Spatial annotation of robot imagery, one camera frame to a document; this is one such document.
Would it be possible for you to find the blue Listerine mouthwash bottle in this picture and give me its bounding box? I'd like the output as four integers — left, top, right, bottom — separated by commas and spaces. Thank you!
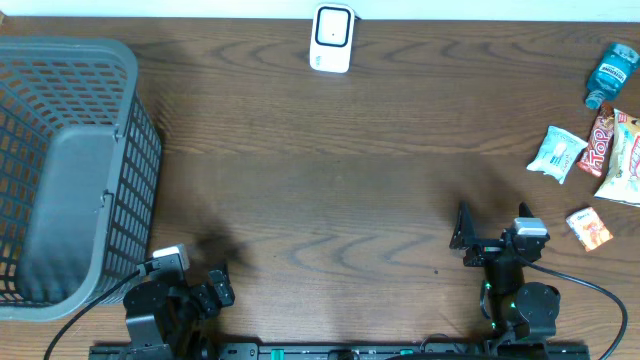
585, 43, 639, 110

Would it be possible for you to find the orange chocolate bar wrapper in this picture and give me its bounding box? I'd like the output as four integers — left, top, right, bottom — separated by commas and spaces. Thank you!
577, 104, 614, 177

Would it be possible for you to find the white barcode scanner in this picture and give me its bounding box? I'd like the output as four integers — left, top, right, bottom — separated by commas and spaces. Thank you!
309, 3, 356, 73

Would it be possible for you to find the yellow snack chip bag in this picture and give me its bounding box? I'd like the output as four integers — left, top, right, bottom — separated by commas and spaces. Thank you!
595, 109, 639, 207

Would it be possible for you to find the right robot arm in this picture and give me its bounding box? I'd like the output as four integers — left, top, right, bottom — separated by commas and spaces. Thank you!
449, 202, 561, 355

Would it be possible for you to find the small orange tissue pack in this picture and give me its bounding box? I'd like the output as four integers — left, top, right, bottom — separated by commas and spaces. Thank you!
566, 207, 613, 252

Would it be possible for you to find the pale green snack packet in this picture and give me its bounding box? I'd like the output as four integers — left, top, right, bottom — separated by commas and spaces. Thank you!
526, 125, 587, 184

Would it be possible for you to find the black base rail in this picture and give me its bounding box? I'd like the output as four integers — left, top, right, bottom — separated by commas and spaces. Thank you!
89, 341, 591, 360

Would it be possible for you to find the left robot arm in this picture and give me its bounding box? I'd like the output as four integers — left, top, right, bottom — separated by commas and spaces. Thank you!
123, 254, 235, 360

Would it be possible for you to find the grey plastic mesh basket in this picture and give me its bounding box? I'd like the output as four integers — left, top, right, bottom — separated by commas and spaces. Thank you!
1, 36, 162, 322

